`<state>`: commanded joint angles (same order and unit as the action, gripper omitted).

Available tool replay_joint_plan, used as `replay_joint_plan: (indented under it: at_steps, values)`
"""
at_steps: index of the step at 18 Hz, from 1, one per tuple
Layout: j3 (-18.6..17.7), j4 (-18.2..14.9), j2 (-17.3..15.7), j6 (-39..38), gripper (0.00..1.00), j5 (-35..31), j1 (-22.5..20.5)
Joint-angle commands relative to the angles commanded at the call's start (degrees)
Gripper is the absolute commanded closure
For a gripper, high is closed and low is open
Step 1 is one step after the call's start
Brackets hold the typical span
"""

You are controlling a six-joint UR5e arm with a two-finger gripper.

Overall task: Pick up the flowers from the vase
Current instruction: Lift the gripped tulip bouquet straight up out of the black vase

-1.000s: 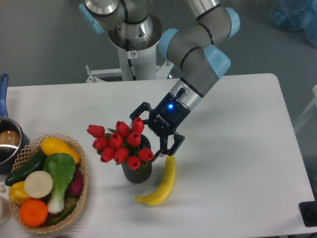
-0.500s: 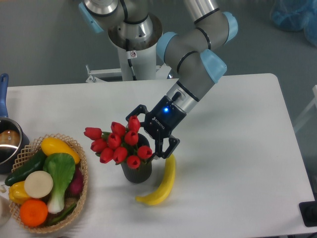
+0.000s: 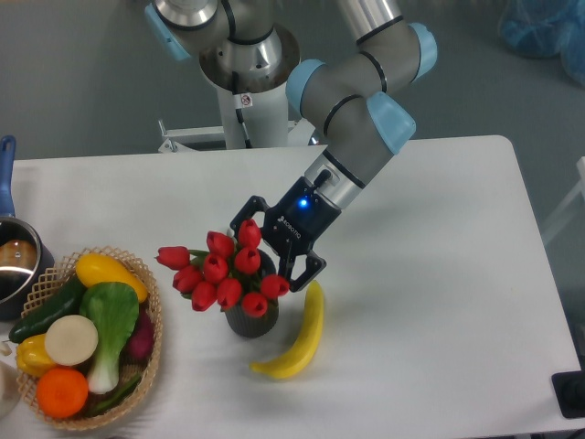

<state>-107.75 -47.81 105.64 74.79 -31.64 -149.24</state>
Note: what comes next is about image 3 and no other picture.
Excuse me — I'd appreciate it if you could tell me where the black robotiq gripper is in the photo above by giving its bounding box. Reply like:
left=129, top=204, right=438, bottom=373
left=229, top=177, right=342, bottom=293

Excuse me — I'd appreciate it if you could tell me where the red tulip bouquet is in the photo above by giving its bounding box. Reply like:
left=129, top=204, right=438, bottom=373
left=155, top=219, right=290, bottom=318

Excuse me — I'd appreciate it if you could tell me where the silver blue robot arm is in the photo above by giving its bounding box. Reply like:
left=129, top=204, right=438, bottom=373
left=144, top=1, right=437, bottom=291

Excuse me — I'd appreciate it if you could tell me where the dark grey ribbed vase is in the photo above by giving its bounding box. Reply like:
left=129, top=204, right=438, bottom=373
left=224, top=251, right=279, bottom=338

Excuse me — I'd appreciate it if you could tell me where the yellow banana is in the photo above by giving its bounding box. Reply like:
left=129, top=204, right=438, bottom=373
left=249, top=281, right=324, bottom=380

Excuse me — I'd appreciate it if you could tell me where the purple sweet potato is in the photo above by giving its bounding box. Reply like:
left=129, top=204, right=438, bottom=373
left=125, top=308, right=154, bottom=361

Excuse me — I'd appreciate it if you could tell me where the green bok choy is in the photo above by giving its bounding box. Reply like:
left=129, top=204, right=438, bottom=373
left=80, top=282, right=139, bottom=395

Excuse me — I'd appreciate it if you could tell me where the yellow squash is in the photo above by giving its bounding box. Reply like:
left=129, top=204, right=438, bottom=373
left=75, top=252, right=148, bottom=303

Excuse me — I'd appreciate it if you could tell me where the woven wicker basket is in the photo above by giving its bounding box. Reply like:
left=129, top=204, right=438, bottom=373
left=16, top=246, right=163, bottom=432

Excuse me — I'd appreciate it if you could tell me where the green chili pepper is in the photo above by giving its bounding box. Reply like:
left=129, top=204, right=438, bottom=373
left=85, top=374, right=142, bottom=417

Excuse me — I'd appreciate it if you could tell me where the dark green cucumber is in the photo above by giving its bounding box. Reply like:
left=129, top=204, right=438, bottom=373
left=8, top=275, right=87, bottom=344

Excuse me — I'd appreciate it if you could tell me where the white round radish slice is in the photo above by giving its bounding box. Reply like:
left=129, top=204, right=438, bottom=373
left=45, top=315, right=98, bottom=367

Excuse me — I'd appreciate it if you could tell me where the orange fruit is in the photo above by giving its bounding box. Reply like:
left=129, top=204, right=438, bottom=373
left=36, top=367, right=89, bottom=419

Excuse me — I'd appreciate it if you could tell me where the yellow bell pepper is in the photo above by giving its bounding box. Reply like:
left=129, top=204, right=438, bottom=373
left=16, top=334, right=57, bottom=378

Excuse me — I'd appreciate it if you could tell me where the small garlic piece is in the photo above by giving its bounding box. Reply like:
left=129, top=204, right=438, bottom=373
left=0, top=341, right=12, bottom=357

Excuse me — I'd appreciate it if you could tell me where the black device at edge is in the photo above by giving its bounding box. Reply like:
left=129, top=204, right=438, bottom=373
left=551, top=370, right=584, bottom=419

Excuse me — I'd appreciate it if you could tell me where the blue plastic bag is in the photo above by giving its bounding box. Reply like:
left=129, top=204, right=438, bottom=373
left=498, top=1, right=584, bottom=85

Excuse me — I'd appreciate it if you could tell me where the white metal base frame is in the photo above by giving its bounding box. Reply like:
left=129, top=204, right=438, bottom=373
left=157, top=116, right=321, bottom=154

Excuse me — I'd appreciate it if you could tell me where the blue handled saucepan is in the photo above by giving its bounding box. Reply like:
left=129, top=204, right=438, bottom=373
left=1, top=135, right=54, bottom=322

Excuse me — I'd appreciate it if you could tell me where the white furniture frame right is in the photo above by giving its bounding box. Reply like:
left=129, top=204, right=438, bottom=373
left=540, top=156, right=584, bottom=247

